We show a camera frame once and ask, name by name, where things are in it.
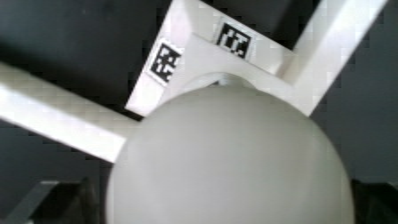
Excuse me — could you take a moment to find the white lamp bulb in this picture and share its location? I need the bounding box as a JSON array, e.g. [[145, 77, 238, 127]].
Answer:
[[106, 74, 355, 224]]

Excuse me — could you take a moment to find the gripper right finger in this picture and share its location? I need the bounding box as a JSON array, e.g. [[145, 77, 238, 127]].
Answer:
[[351, 180, 398, 224]]

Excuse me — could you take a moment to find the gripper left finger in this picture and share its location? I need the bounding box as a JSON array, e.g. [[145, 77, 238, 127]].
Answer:
[[1, 178, 101, 224]]

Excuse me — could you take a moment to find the white U-shaped fence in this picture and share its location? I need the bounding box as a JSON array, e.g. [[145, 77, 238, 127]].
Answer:
[[0, 0, 389, 162]]

